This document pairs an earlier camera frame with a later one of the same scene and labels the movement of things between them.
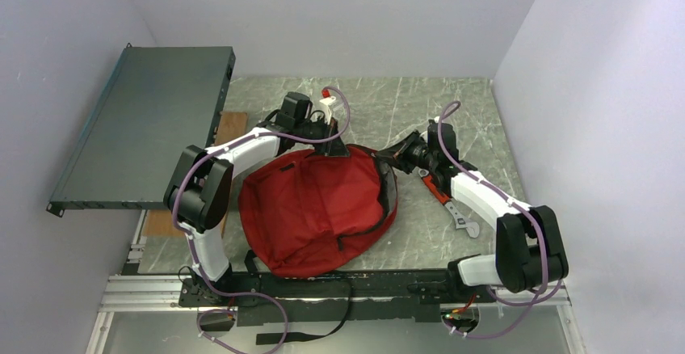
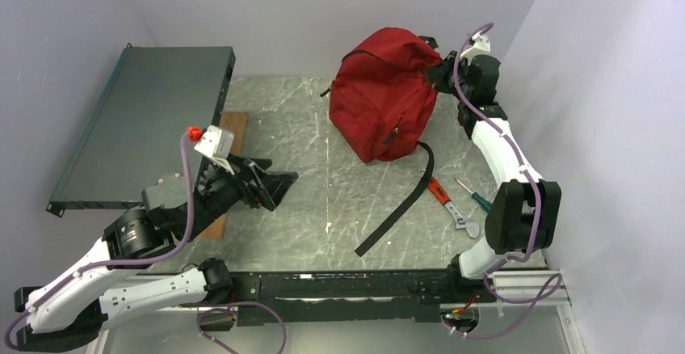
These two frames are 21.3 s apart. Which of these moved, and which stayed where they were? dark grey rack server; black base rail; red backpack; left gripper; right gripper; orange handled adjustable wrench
Moved: right gripper; red backpack; left gripper
Stayed: orange handled adjustable wrench; black base rail; dark grey rack server
